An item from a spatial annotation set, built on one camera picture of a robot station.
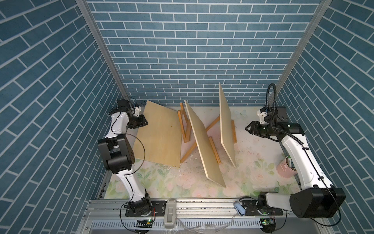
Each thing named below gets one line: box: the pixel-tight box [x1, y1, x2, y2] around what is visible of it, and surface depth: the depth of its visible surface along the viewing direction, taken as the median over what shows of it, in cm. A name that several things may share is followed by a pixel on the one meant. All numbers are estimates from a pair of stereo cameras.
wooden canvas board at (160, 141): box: [132, 100, 183, 168], surface depth 95 cm
